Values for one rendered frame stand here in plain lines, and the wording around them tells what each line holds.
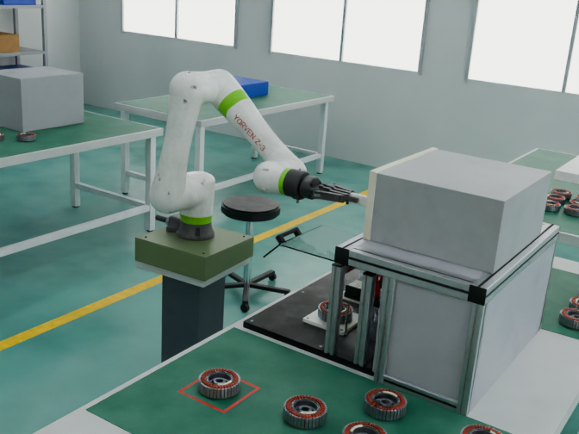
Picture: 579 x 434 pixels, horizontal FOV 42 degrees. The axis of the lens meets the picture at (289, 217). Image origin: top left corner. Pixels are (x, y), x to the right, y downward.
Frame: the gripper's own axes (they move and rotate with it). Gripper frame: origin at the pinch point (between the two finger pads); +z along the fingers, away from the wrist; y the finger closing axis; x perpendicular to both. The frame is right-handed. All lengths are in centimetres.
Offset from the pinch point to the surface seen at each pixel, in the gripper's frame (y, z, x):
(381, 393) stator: 35, 30, -40
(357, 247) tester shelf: 22.1, 11.9, -6.4
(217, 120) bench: -236, -249, -46
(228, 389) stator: 60, -2, -40
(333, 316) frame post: 24.1, 7.4, -28.6
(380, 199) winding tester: 14.2, 13.6, 6.4
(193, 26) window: -467, -475, -5
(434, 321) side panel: 24.2, 38.1, -19.9
